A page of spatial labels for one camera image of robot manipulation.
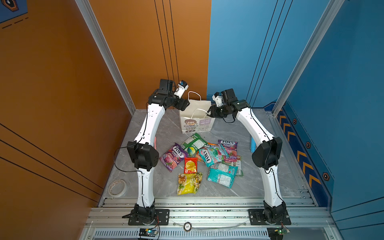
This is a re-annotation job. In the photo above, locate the white paper bag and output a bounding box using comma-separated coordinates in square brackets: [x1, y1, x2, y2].
[180, 91, 215, 134]

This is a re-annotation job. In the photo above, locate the teal Fox's candy bag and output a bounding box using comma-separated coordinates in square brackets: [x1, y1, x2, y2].
[199, 145, 229, 167]

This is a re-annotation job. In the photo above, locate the purple Fox's candy bag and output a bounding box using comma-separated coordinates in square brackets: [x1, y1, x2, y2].
[160, 143, 188, 172]

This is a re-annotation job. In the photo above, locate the teal white candy bag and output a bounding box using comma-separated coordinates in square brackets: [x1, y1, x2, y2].
[207, 163, 238, 189]

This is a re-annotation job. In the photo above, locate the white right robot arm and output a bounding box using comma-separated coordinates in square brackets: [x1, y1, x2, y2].
[208, 89, 288, 225]

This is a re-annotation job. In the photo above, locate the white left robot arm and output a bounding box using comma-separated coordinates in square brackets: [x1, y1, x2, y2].
[127, 79, 190, 225]

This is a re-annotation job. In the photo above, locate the purple Fox's bag right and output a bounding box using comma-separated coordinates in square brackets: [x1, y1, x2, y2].
[218, 140, 238, 162]

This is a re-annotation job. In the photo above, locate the green white snack bag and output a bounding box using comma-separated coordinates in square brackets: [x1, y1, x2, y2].
[224, 156, 244, 177]

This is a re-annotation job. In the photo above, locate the yellow snack bag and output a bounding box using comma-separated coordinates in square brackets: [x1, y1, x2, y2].
[177, 173, 203, 195]

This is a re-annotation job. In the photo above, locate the blue cylinder tool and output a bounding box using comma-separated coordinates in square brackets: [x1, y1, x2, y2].
[251, 138, 256, 153]

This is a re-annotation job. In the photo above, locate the red yellow snack packet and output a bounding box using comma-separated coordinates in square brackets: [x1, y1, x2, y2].
[184, 158, 198, 174]

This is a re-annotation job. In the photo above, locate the clear tape roll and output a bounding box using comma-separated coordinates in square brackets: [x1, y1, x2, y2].
[108, 179, 128, 198]

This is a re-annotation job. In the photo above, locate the green circuit board left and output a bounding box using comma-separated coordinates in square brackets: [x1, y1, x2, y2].
[138, 228, 160, 240]

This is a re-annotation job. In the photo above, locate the green circuit board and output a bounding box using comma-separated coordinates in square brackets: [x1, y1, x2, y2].
[267, 228, 291, 240]
[138, 228, 160, 240]

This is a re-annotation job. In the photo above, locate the green circuit board right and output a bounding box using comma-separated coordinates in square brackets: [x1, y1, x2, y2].
[267, 228, 291, 240]

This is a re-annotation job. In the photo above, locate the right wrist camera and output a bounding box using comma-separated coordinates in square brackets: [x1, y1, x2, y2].
[212, 92, 224, 107]

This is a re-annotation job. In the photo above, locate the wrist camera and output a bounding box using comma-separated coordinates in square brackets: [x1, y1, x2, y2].
[174, 81, 189, 99]
[212, 92, 224, 107]

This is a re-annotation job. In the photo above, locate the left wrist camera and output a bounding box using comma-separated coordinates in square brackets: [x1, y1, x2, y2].
[174, 81, 189, 99]

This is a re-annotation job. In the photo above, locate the aluminium rail frame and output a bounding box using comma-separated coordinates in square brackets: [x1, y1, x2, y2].
[80, 192, 342, 240]

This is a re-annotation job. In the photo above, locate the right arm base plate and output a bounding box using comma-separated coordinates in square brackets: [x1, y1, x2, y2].
[248, 209, 292, 226]

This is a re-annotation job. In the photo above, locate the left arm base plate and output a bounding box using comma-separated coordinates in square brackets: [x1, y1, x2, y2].
[122, 208, 170, 226]

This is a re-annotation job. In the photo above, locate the aluminium corner post left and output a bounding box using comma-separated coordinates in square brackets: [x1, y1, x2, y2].
[75, 0, 136, 116]

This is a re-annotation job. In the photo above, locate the aluminium corner post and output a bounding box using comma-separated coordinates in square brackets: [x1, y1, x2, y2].
[75, 0, 136, 116]
[272, 0, 345, 118]

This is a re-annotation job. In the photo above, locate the aluminium corner post right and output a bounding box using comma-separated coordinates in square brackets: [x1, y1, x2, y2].
[272, 0, 345, 118]

